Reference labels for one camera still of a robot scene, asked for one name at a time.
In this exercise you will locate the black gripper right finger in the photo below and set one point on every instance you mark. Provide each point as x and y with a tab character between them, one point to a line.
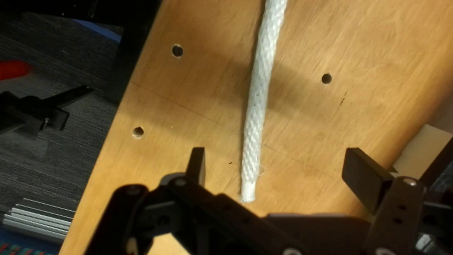
366	179

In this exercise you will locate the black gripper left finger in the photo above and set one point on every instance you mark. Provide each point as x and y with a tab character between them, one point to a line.
199	165

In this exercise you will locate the red object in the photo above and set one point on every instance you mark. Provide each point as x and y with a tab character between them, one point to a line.
13	70

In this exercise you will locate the white foam block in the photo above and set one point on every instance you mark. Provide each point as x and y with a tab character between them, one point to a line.
420	151

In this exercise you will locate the aluminium extrusion bar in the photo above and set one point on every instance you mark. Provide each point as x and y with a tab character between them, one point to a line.
37	220

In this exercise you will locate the multicoloured woven mat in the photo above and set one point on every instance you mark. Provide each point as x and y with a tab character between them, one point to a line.
19	249

